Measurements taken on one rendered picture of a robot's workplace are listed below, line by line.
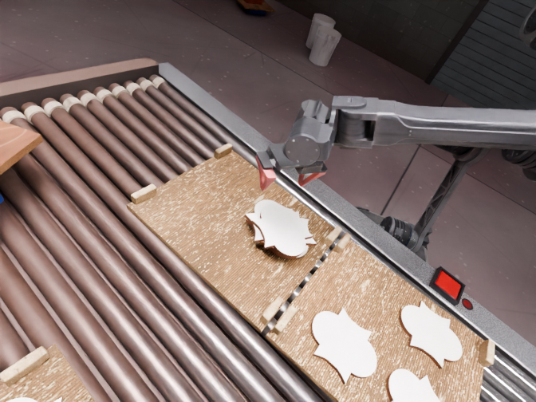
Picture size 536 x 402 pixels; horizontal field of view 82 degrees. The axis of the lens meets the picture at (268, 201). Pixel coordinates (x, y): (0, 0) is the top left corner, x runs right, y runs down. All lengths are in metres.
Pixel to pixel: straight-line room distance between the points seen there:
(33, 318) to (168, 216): 0.30
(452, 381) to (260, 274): 0.45
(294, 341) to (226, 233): 0.28
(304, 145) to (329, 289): 0.37
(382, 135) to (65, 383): 0.63
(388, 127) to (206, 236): 0.44
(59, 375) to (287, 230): 0.48
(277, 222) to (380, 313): 0.31
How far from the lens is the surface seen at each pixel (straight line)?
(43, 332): 0.67
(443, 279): 0.97
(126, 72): 1.20
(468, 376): 0.86
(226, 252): 0.71
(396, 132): 0.55
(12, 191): 0.87
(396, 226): 1.83
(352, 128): 0.55
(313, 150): 0.49
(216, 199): 0.79
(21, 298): 0.71
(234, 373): 0.64
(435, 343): 0.82
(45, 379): 0.63
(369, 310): 0.77
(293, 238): 0.70
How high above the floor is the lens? 1.53
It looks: 46 degrees down
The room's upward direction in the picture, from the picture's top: 22 degrees clockwise
